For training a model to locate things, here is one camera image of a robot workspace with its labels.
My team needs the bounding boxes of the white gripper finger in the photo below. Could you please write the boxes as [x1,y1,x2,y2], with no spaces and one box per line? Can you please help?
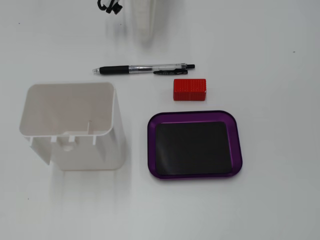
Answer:
[130,0,162,49]

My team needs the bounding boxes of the clear black ballpoint pen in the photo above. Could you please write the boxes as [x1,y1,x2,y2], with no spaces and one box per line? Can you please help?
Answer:
[91,63,196,76]

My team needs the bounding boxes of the white plastic pen holder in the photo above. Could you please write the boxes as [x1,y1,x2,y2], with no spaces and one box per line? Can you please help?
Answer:
[18,81,126,171]

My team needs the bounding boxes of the red textured block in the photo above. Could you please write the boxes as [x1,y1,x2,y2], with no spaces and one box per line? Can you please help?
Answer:
[173,78,207,102]

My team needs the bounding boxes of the purple metal tray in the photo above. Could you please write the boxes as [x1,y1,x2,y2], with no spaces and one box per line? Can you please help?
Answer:
[146,109,243,181]

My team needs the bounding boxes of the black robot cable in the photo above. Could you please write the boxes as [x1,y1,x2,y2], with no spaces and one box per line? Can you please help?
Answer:
[96,0,124,15]

